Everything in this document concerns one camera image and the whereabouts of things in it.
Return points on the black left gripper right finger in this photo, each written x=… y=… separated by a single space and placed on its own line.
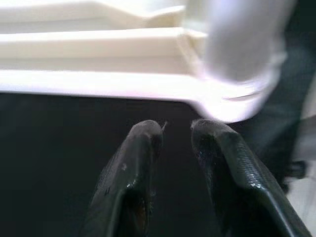
x=234 y=187

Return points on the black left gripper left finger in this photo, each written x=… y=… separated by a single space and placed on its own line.
x=123 y=185

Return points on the white plastic table leg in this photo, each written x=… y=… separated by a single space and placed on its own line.
x=234 y=37

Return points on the white plastic table top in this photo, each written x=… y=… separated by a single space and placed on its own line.
x=98 y=54

